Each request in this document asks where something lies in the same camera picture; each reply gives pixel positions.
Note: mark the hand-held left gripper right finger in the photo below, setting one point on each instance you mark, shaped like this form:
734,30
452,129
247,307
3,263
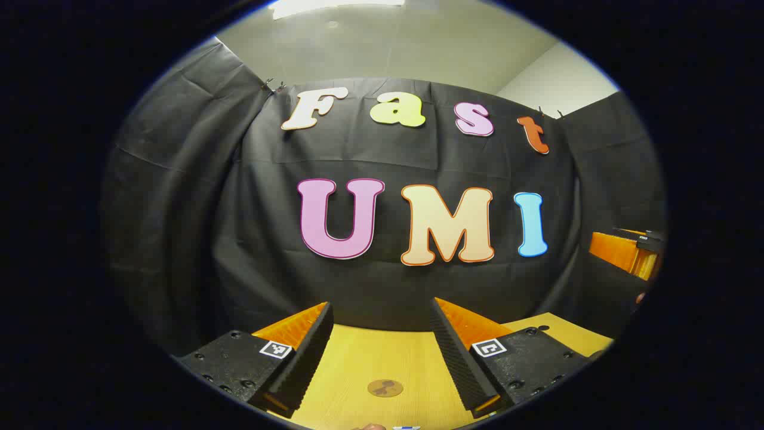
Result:
456,358

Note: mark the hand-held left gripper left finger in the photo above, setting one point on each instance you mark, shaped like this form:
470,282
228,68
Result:
307,352

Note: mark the wooden desktop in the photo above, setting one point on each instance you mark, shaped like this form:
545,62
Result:
382,358

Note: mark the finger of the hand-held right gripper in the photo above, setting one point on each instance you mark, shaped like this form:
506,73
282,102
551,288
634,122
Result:
621,254

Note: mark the black backdrop cloth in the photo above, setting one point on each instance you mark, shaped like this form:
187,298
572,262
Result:
388,286

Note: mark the round wooden coaster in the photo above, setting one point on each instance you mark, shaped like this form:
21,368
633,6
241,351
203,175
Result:
385,388

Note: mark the ceiling light panel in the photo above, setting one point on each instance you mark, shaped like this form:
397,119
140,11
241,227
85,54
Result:
334,7

